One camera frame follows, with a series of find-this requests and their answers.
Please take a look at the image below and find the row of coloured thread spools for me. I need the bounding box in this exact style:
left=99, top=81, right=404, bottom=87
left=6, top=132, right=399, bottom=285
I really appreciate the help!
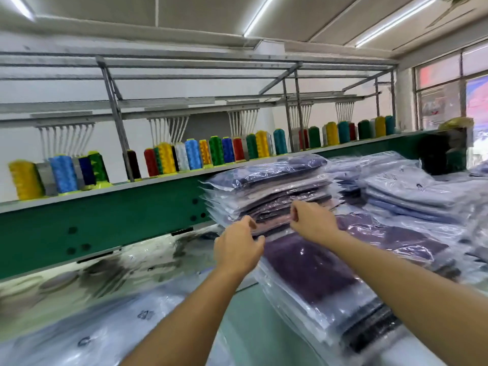
left=8, top=114, right=398, bottom=203

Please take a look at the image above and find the person's right hand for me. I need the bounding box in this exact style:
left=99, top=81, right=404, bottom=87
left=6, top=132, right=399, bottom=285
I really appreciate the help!
left=288, top=199, right=340, bottom=249

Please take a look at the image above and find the ceiling fan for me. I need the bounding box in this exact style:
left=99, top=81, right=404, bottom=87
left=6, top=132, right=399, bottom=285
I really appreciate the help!
left=425, top=0, right=475, bottom=31

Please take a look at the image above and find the stack of plastic bags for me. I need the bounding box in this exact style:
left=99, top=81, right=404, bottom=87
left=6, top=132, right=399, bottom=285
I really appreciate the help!
left=0, top=289, right=237, bottom=366

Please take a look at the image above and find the black machine head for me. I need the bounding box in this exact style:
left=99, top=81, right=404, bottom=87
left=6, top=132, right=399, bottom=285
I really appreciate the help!
left=419, top=116, right=475, bottom=176

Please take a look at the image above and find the stack of bagged garments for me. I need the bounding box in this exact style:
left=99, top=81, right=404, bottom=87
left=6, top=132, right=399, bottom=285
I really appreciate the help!
left=202, top=150, right=488, bottom=366

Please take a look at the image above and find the green machine beam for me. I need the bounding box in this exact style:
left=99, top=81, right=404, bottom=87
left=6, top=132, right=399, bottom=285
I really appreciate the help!
left=0, top=129, right=451, bottom=283

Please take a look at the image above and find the ceiling light tube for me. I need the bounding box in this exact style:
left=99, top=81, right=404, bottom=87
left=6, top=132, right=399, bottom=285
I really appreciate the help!
left=4, top=0, right=37, bottom=22
left=354, top=0, right=439, bottom=49
left=242, top=0, right=277, bottom=39

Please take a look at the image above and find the person's right forearm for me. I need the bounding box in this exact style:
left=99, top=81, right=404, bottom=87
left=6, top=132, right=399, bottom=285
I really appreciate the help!
left=326, top=232, right=488, bottom=366

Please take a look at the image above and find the grey metal thread rack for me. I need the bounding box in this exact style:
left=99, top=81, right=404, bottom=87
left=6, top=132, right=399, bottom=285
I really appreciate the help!
left=0, top=45, right=401, bottom=184

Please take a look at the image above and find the person's left forearm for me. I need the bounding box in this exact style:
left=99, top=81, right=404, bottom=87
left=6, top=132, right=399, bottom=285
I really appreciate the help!
left=120, top=270, right=253, bottom=366

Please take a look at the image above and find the person's left hand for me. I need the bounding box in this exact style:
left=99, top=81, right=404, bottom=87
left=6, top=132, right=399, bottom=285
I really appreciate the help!
left=213, top=215, right=266, bottom=281

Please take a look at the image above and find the purple shirt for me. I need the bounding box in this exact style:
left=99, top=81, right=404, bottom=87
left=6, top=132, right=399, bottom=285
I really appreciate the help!
left=263, top=213, right=451, bottom=306

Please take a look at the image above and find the window with red poster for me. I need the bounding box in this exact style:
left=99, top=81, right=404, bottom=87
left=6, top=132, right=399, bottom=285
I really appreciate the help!
left=415, top=42, right=488, bottom=168

